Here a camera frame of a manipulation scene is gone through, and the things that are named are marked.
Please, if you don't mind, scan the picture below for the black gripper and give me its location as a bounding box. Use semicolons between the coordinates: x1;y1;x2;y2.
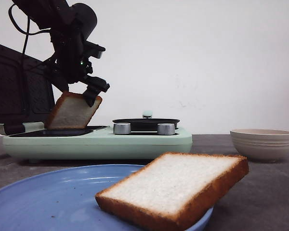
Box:
46;23;110;107

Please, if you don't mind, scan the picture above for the white bread slice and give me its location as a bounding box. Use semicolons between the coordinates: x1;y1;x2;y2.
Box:
44;91;103;130
95;152;249;231

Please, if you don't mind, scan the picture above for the sandwich maker lid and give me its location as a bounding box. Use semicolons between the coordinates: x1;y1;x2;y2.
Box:
0;45;55;135

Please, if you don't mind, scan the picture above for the beige ribbed bowl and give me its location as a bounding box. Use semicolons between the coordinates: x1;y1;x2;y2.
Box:
230;128;289;162

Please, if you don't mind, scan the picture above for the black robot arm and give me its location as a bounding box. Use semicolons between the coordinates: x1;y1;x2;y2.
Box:
13;0;110;107

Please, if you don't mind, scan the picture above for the left silver control knob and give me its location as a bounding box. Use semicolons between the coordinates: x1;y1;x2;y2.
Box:
113;122;131;135

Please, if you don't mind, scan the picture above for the silver control knob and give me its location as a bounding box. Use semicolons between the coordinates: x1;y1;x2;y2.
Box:
157;123;175;135
113;122;131;135

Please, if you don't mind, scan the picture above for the black round frying pan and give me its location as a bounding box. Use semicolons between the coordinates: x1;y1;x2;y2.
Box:
113;118;180;131

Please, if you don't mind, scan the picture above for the right silver control knob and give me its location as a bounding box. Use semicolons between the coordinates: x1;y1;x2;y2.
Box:
157;123;175;135

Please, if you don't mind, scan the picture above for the blue round plate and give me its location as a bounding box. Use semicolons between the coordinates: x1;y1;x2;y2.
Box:
0;164;214;231

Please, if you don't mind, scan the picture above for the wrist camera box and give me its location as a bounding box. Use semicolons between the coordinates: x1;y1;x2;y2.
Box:
83;41;105;59

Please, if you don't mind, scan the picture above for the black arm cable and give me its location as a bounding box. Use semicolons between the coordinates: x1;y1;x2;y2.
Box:
8;4;53;58

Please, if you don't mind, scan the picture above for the green pan handle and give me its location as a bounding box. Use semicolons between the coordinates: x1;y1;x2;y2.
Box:
142;110;153;118

